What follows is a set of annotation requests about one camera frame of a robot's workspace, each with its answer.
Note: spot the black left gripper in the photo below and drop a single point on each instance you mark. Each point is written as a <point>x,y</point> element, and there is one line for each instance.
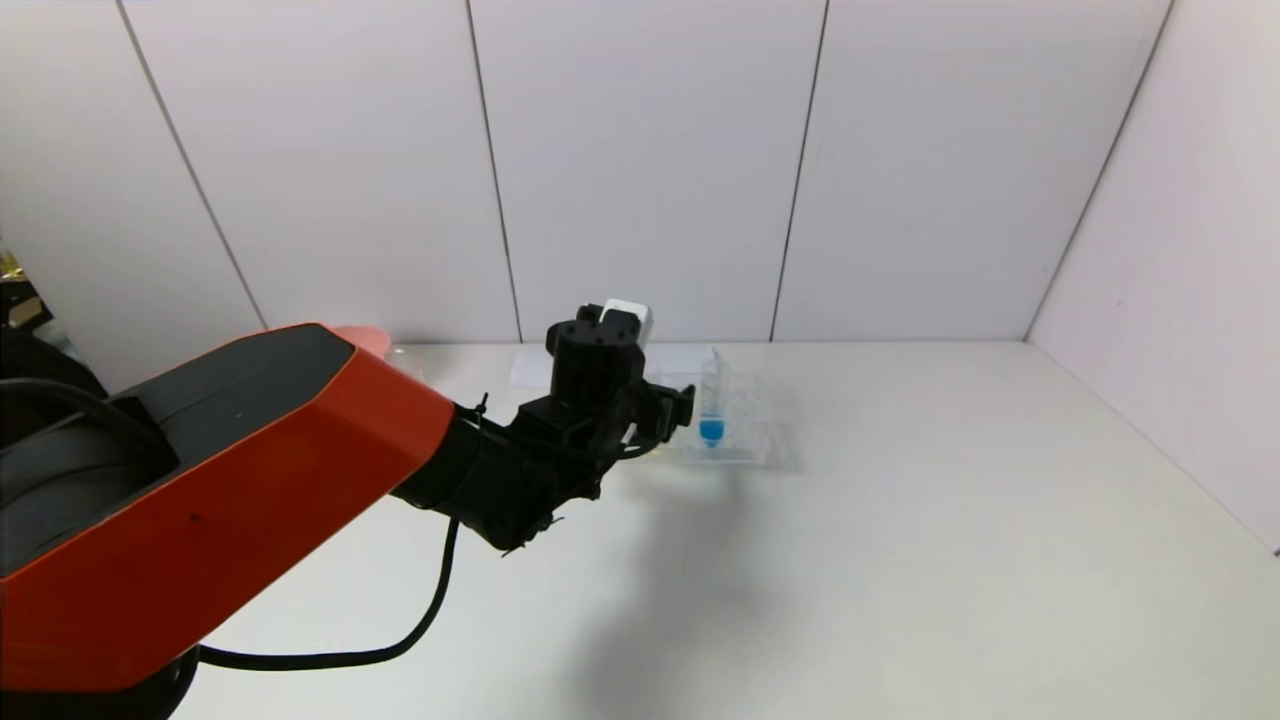
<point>660,415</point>

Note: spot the black and orange left arm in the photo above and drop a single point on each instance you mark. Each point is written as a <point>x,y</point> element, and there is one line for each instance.
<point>230,500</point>

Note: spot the test tube with blue pigment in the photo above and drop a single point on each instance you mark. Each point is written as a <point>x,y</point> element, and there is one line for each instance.
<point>712,430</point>

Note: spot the clear acrylic test tube rack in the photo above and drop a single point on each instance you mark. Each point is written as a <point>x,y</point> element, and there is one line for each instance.
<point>745,430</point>

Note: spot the clear glass beaker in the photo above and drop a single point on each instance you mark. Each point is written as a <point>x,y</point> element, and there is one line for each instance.
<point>405,362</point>

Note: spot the white paper sheet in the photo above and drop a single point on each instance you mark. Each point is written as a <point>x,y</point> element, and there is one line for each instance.
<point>680,358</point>

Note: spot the pink plastic bowl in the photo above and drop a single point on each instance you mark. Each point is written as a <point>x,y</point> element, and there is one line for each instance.
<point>362,336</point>

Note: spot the dark background furniture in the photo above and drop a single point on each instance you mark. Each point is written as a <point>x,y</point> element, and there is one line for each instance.
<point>40,350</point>

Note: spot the yellow background object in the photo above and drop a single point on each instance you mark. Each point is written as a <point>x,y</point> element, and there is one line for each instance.
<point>8,262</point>

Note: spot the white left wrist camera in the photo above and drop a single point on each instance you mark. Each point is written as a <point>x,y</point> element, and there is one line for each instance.
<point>630,312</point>

